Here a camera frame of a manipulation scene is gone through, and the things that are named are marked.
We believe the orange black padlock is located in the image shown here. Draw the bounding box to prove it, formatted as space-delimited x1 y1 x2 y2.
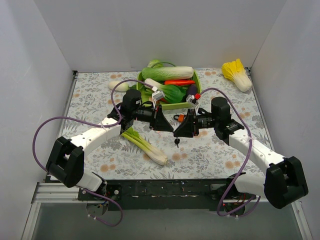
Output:
173 114 186 123

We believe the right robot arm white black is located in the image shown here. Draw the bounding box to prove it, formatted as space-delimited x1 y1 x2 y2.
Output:
173 94 309 209

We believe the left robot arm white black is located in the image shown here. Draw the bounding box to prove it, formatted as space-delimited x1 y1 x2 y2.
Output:
45 89 174 200

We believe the green plastic basket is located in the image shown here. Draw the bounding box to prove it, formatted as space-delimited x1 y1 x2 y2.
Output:
136 70 202 110

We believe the celery stalk toy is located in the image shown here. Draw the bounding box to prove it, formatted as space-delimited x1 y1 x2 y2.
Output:
121 127 168 166

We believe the purple eggplant toy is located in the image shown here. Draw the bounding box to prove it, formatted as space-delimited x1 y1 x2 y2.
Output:
185 84 198 98

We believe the floral patterned table mat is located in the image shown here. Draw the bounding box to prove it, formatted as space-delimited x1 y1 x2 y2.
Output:
62 68 271 180

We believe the bok choy toy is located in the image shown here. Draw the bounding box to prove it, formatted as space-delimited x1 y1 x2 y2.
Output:
144 78 186 104

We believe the white radish toy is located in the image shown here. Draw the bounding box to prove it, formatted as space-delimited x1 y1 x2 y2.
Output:
108 80 137 92

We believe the green napa cabbage toy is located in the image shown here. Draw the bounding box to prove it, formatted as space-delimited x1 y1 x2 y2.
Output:
141 66 194 82

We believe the yellow white cabbage toy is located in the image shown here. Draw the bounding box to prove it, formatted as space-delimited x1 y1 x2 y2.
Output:
221 58 252 93

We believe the light green leaf toy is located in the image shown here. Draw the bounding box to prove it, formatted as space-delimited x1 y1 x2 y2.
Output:
147 59 164 68

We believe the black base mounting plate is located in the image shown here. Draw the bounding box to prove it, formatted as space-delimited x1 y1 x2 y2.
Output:
77 178 257 212

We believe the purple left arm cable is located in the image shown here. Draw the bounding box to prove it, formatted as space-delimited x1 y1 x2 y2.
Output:
32 79 158 227

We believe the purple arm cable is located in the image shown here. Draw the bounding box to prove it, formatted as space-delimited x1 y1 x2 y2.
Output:
32 79 158 227
199 87 262 218

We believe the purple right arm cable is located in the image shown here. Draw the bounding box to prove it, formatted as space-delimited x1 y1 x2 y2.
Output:
199 87 262 218

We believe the aluminium frame rail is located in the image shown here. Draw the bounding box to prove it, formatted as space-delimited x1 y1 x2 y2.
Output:
31 181 301 203

